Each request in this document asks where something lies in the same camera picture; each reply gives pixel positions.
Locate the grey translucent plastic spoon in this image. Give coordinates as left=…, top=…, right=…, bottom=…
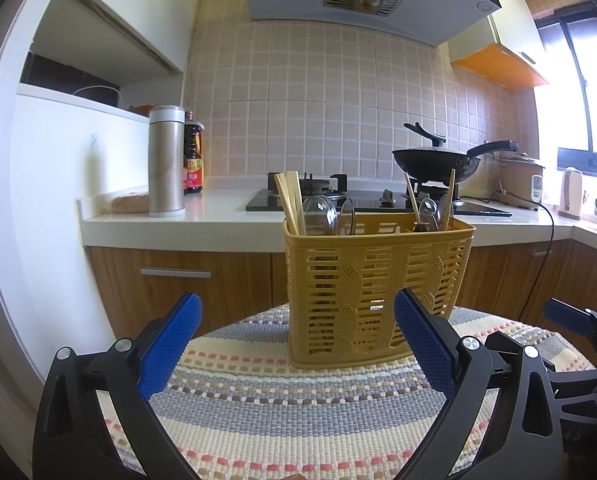
left=418, top=197, right=440, bottom=232

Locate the clear plastic spoon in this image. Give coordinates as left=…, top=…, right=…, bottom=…
left=303, top=195, right=338, bottom=236

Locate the smoky grey plastic spoon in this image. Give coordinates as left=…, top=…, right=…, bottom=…
left=338, top=197, right=356, bottom=235

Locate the white electric kettle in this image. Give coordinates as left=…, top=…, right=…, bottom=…
left=558, top=167, right=583, bottom=220

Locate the yellow plastic utensil basket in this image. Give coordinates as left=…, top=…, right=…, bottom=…
left=284, top=214, right=475, bottom=370

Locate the striped woven table mat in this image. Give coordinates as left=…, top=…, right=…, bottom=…
left=95, top=301, right=597, bottom=480

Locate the beige rice cooker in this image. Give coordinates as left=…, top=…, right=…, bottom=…
left=498, top=156, right=544, bottom=210

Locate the black gas stove top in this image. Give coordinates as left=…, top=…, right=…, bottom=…
left=245, top=172, right=512, bottom=218

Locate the large soy sauce bottle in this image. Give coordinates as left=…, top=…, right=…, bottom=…
left=184, top=112, right=204, bottom=195

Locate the steel thermos flask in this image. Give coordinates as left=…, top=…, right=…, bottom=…
left=148, top=105, right=186, bottom=217

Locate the black wok with handle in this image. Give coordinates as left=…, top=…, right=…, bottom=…
left=393, top=140, right=519, bottom=185

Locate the orange wall cabinet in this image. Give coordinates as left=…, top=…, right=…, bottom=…
left=448, top=9, right=547, bottom=93

